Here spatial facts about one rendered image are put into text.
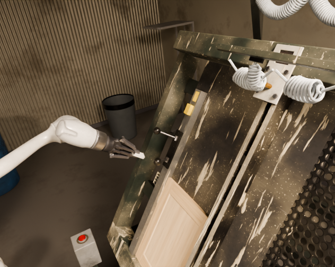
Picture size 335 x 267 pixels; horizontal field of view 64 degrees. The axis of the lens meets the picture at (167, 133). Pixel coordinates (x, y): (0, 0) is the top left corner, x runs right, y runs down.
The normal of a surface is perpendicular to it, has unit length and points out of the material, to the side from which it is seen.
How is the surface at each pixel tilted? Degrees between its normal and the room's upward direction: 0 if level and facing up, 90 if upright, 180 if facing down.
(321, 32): 90
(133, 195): 90
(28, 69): 90
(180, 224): 58
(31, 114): 90
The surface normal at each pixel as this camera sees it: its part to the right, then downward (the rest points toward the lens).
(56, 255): -0.11, -0.88
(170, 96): 0.48, 0.36
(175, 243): -0.79, -0.20
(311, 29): -0.85, 0.33
